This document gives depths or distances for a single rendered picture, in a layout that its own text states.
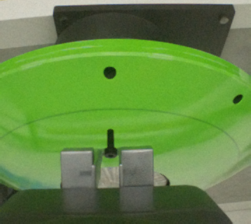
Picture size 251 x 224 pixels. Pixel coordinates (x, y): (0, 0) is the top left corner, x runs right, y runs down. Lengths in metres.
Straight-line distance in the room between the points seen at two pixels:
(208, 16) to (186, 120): 0.17
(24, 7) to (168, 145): 0.24
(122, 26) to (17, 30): 0.13
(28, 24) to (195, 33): 0.19
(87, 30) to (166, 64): 0.15
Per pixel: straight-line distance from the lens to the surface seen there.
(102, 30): 0.34
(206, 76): 0.22
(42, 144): 0.26
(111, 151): 0.18
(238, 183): 0.94
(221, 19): 0.38
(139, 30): 0.35
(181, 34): 0.39
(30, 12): 0.39
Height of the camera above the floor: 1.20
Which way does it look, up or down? 34 degrees down
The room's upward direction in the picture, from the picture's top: 178 degrees clockwise
